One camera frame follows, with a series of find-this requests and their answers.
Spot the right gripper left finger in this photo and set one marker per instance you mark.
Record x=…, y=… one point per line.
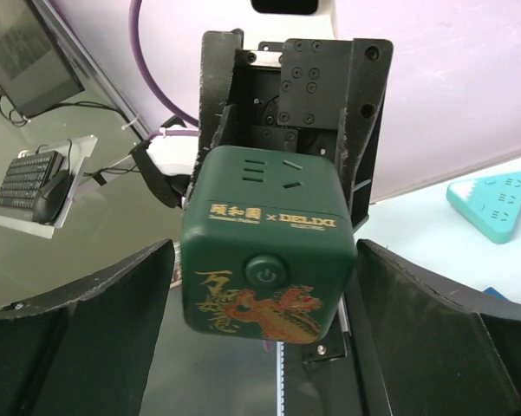
x=86, y=348

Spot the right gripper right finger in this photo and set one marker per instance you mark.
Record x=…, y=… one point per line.
x=443, y=347

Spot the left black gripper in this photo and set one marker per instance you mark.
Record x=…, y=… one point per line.
x=310, y=96

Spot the dark green cube plug adapter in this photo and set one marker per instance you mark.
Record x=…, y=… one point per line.
x=267, y=246

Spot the teal triangular power strip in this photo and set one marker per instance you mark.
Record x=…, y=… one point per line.
x=492, y=204

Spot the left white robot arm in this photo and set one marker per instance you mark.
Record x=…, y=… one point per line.
x=173, y=160

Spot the black computer mouse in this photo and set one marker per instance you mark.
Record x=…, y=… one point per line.
x=51, y=197

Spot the black keyboard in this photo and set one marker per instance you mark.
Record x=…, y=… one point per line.
x=25, y=176

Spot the grey keyboard tray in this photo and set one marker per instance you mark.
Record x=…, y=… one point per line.
x=76, y=153

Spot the black computer case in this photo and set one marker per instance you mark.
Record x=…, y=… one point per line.
x=35, y=74

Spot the white slotted cable duct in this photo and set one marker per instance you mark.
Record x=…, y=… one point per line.
x=280, y=373

